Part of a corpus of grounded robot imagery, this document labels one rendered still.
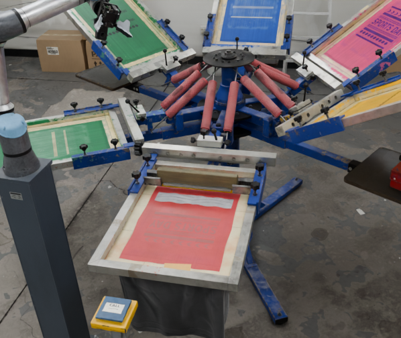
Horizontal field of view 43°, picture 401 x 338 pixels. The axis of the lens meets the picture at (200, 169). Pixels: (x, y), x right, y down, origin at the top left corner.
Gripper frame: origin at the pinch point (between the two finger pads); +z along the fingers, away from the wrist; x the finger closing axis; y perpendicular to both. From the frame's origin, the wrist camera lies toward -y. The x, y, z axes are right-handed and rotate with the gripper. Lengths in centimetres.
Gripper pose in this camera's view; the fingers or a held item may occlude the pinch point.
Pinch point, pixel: (115, 35)
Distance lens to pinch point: 213.2
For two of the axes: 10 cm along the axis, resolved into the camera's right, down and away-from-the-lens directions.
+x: 8.1, 0.1, 5.8
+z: 4.2, 6.7, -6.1
